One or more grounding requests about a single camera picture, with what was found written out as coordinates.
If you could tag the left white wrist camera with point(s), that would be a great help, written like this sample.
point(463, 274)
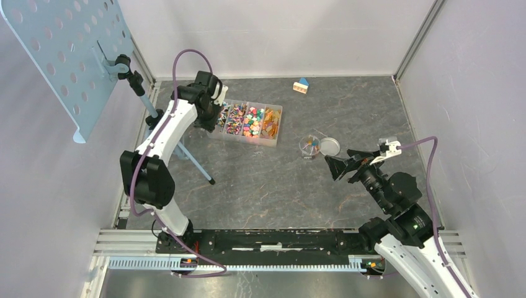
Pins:
point(219, 94)

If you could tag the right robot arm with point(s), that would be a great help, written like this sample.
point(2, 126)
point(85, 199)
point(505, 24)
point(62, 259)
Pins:
point(408, 239)

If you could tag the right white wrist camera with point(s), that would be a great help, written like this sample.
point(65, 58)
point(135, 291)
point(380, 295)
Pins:
point(388, 148)

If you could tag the toy block house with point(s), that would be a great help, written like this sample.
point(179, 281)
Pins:
point(301, 86)

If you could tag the light blue tripod stand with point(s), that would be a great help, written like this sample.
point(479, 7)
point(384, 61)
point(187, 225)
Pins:
point(193, 160)

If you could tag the round jar lid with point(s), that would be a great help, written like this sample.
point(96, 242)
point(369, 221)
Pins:
point(329, 146)

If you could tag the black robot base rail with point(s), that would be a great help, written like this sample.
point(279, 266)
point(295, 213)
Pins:
point(272, 247)

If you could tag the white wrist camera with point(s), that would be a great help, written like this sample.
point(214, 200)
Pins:
point(388, 148)
point(219, 94)

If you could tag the clear compartment candy box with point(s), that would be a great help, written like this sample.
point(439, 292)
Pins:
point(248, 122)

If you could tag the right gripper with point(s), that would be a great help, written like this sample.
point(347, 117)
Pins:
point(338, 166)

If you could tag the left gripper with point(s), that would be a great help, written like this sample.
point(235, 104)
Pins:
point(209, 126)

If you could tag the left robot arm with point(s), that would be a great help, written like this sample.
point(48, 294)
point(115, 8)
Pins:
point(146, 178)

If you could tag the clear round plastic jar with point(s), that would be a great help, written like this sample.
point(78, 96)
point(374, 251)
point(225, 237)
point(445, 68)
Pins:
point(309, 147)

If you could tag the light blue perforated board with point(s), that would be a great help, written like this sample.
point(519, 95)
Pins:
point(75, 45)

